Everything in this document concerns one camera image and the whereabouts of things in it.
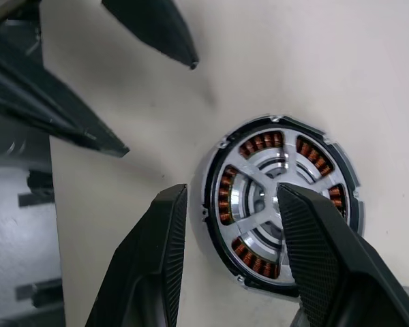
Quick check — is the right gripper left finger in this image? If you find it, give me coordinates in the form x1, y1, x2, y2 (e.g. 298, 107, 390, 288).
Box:
84, 183, 189, 327

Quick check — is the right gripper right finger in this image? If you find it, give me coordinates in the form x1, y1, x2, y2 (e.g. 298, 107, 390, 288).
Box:
275, 183, 409, 327

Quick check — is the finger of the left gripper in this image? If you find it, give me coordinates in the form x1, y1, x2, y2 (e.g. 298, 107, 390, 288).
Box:
0, 42, 131, 159
101, 0, 201, 72

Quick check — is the silver motor end cover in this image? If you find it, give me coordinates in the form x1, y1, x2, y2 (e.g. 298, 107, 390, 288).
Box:
190, 113, 366, 300

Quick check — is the copper wound stator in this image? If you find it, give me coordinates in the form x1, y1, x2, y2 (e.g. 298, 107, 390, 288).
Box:
217, 131, 348, 279

